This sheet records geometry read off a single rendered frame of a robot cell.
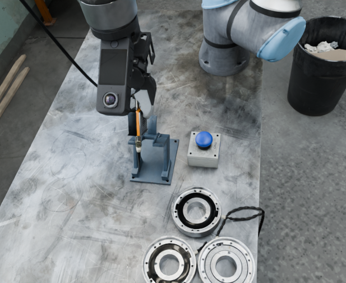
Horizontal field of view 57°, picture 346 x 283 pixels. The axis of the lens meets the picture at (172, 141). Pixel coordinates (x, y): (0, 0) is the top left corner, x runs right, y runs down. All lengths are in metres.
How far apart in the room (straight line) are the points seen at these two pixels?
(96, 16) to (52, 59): 2.12
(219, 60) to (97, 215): 0.52
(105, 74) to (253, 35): 0.42
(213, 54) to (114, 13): 0.51
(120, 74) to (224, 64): 0.50
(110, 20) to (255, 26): 0.41
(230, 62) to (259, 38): 0.17
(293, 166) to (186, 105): 0.97
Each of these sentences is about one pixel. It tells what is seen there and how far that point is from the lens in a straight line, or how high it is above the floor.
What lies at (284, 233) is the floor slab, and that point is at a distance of 1.58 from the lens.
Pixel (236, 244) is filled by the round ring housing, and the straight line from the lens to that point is 0.67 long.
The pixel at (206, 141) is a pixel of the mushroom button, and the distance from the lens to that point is 0.72.
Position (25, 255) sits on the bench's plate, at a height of 0.80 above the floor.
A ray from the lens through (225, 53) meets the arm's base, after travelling 0.92.
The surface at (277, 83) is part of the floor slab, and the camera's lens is 2.09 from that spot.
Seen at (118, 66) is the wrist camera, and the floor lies 1.16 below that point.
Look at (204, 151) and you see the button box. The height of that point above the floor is 0.85.
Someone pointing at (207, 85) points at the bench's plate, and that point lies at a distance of 0.93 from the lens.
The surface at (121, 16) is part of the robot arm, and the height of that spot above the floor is 1.22.
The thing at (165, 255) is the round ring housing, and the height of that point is 0.83.
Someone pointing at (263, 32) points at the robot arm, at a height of 1.00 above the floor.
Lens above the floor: 1.46
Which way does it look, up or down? 55 degrees down
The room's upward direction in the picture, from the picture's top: 11 degrees counter-clockwise
